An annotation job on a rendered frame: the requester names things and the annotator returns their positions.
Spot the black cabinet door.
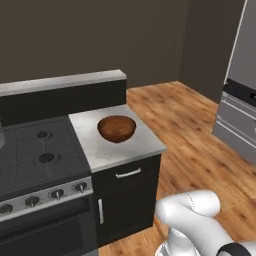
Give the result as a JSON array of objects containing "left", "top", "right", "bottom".
[{"left": 94, "top": 181, "right": 160, "bottom": 248}]

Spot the grey oven cabinet run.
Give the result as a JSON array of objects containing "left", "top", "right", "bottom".
[{"left": 212, "top": 0, "right": 256, "bottom": 165}]

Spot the brown wooden bowl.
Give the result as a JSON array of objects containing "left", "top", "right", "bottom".
[{"left": 97, "top": 115, "right": 137, "bottom": 144}]

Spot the black drawer front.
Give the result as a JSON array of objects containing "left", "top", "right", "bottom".
[{"left": 92, "top": 154, "right": 162, "bottom": 194}]

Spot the silver stove knob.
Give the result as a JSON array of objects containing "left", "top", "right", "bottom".
[
  {"left": 74, "top": 182, "right": 88, "bottom": 194},
  {"left": 50, "top": 189, "right": 65, "bottom": 202},
  {"left": 0, "top": 203, "right": 14, "bottom": 216},
  {"left": 25, "top": 196, "right": 41, "bottom": 208}
]

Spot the black gas stove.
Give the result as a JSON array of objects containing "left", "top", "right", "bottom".
[{"left": 0, "top": 115, "right": 98, "bottom": 256}]

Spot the black oven door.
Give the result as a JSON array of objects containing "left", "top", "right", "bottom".
[{"left": 0, "top": 195, "right": 98, "bottom": 256}]

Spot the silver drawer handle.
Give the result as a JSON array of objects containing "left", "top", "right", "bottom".
[{"left": 115, "top": 167, "right": 142, "bottom": 179}]

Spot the silver cabinet door handle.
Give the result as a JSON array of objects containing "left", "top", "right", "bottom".
[{"left": 97, "top": 198, "right": 105, "bottom": 225}]

